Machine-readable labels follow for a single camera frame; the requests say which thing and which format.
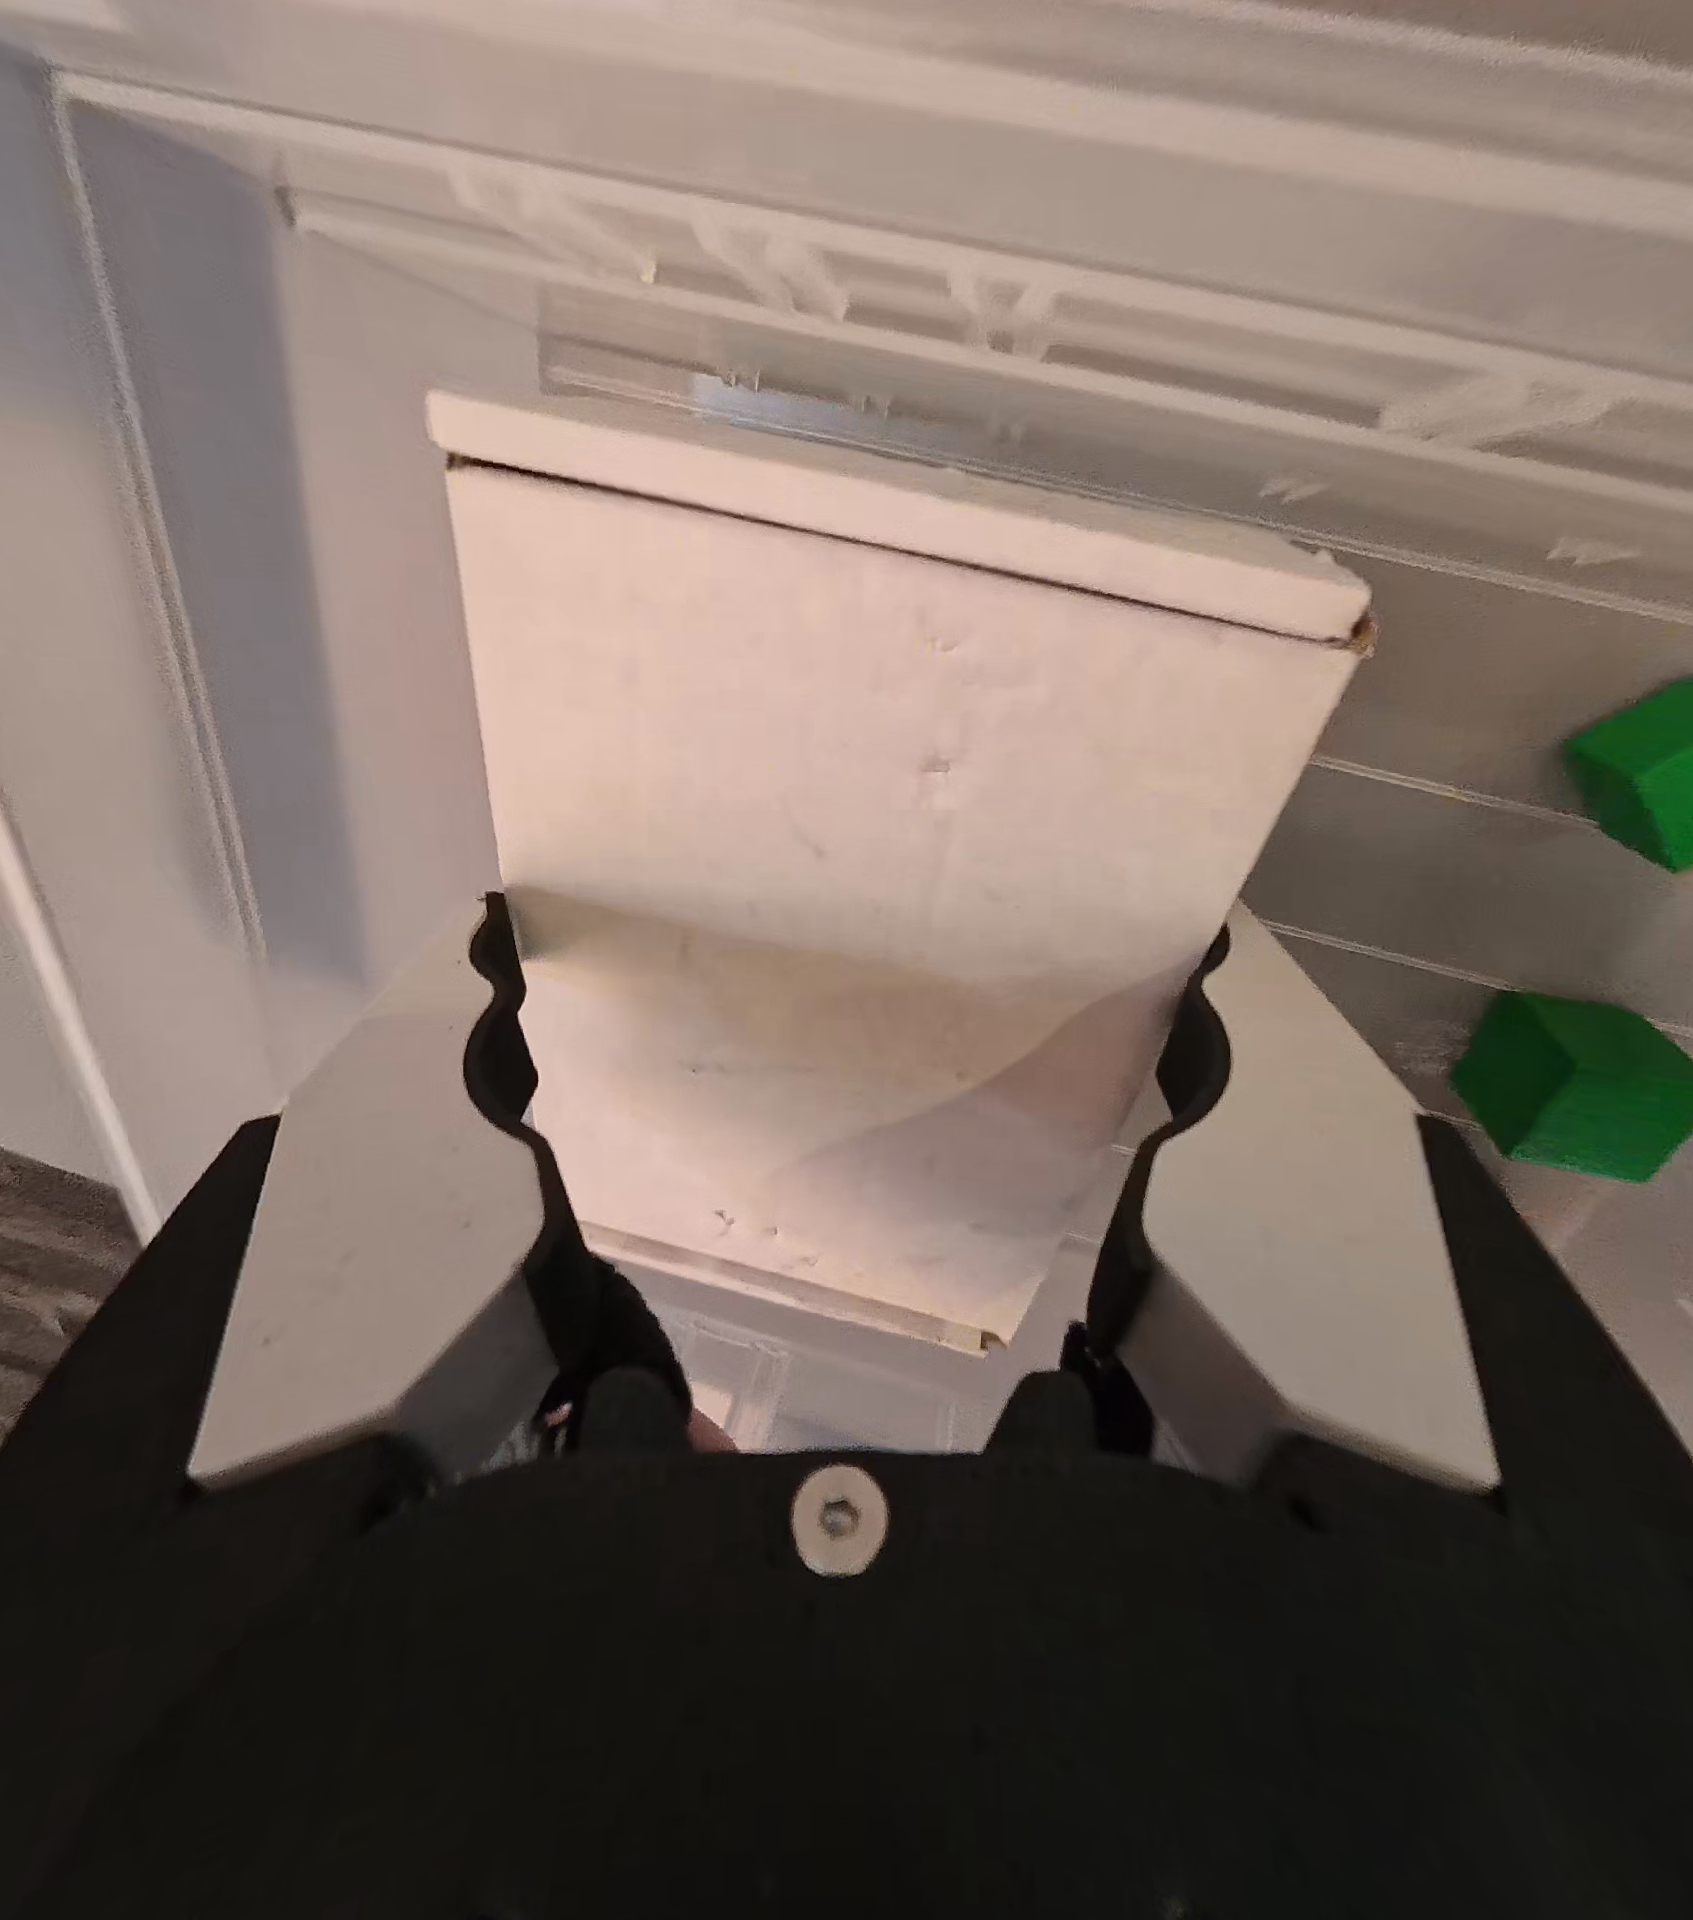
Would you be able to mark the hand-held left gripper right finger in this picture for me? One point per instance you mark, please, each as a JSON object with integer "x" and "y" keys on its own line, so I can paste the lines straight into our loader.
{"x": 1325, "y": 1245}

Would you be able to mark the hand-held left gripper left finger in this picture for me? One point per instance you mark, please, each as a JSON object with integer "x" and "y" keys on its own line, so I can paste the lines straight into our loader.
{"x": 367, "y": 1230}

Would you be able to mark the white cardboard box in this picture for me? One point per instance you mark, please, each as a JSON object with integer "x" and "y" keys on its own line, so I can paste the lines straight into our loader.
{"x": 861, "y": 750}

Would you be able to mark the clear plastic bin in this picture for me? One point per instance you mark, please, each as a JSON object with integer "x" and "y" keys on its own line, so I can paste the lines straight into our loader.
{"x": 156, "y": 524}

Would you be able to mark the person's left hand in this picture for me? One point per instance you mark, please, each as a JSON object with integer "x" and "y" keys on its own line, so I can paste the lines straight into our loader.
{"x": 715, "y": 1435}

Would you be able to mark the green cube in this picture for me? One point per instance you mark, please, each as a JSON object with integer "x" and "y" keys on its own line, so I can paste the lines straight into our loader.
{"x": 1685, "y": 780}
{"x": 1581, "y": 1095}

